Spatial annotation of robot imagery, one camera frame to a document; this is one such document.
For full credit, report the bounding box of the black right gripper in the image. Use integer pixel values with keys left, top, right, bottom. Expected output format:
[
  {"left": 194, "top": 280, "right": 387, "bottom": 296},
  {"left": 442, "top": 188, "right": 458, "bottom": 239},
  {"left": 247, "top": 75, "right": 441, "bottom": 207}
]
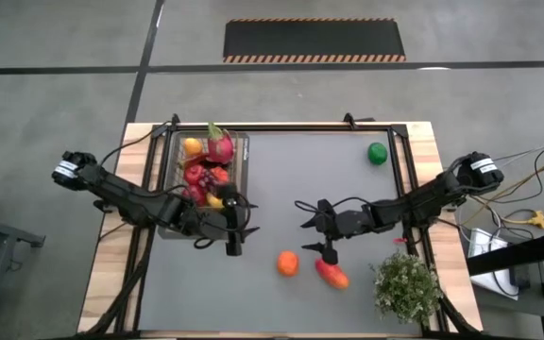
[{"left": 299, "top": 198, "right": 372, "bottom": 265}]

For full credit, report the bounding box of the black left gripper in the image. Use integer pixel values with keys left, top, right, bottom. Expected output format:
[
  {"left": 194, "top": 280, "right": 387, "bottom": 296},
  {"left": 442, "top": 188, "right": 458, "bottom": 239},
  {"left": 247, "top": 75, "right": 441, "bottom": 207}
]
[{"left": 191, "top": 184, "right": 260, "bottom": 256}]

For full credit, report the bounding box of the yellow banana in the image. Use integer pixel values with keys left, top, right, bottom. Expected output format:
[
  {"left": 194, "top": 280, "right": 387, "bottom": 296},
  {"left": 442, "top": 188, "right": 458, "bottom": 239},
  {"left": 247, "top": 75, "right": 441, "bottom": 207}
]
[{"left": 205, "top": 192, "right": 226, "bottom": 211}]

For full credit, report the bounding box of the orange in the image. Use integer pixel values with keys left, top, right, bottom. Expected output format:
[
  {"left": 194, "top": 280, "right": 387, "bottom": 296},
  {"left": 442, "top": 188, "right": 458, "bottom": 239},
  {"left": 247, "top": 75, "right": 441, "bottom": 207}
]
[{"left": 276, "top": 250, "right": 300, "bottom": 278}]

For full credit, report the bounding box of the red orange mango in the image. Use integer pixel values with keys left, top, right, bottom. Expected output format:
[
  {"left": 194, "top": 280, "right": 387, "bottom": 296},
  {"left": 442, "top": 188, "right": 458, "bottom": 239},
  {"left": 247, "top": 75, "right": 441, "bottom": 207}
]
[{"left": 314, "top": 257, "right": 350, "bottom": 291}]

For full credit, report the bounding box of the red grape bunch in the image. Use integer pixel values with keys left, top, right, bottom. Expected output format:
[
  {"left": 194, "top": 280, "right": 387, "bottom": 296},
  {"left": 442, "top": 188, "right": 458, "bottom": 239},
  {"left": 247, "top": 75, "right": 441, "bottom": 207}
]
[{"left": 198, "top": 168, "right": 219, "bottom": 190}]

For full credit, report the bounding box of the red round fruit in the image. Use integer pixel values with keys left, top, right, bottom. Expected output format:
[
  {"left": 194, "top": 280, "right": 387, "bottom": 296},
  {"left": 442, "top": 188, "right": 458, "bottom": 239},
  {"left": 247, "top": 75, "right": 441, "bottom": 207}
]
[{"left": 181, "top": 183, "right": 208, "bottom": 208}]

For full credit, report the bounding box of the red apple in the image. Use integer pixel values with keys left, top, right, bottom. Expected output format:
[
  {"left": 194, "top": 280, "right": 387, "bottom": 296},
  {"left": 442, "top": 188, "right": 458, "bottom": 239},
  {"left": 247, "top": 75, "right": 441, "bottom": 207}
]
[{"left": 183, "top": 163, "right": 206, "bottom": 185}]

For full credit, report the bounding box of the pink dragon fruit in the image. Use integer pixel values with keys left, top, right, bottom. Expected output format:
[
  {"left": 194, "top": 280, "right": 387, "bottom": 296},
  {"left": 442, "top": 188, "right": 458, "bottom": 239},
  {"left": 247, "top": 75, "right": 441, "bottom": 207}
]
[{"left": 205, "top": 121, "right": 236, "bottom": 165}]

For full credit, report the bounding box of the yellow orange mango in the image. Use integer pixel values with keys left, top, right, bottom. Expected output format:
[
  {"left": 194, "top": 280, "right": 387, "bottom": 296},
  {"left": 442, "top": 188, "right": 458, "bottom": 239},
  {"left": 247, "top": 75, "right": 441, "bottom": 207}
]
[{"left": 181, "top": 136, "right": 205, "bottom": 159}]

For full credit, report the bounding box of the green round fruit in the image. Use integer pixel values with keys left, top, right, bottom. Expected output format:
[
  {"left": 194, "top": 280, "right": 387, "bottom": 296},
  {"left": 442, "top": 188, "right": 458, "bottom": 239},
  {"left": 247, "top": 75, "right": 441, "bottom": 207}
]
[{"left": 366, "top": 141, "right": 390, "bottom": 166}]

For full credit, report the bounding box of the fruit tray basket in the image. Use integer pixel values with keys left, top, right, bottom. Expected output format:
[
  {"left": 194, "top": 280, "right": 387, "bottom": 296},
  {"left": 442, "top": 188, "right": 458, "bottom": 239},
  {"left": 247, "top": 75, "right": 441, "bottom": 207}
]
[{"left": 157, "top": 130, "right": 250, "bottom": 241}]

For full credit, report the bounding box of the grey table mat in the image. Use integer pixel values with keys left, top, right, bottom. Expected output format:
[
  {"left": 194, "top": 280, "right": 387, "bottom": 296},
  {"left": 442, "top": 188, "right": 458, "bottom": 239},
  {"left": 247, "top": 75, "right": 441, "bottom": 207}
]
[{"left": 138, "top": 130, "right": 424, "bottom": 337}]

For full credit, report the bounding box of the small potted green plant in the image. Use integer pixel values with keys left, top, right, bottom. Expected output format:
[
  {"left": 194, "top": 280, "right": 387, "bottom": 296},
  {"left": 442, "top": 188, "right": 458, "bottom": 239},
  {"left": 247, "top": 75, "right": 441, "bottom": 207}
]
[{"left": 369, "top": 249, "right": 444, "bottom": 326}]

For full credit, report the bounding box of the white paper box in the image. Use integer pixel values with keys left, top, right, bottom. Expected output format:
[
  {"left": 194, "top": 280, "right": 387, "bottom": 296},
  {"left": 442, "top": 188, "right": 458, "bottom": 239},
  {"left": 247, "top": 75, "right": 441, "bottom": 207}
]
[{"left": 467, "top": 228, "right": 521, "bottom": 301}]

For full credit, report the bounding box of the black orange-striped floor mat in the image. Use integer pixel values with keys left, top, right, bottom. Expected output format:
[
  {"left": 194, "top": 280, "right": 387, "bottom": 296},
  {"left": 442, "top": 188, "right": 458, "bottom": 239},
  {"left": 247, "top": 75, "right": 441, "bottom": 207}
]
[{"left": 222, "top": 17, "right": 407, "bottom": 64}]

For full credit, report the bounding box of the yellow power strip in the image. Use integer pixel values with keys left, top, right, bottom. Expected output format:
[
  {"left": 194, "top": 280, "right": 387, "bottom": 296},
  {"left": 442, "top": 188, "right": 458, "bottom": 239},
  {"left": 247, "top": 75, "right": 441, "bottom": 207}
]
[{"left": 502, "top": 210, "right": 544, "bottom": 231}]

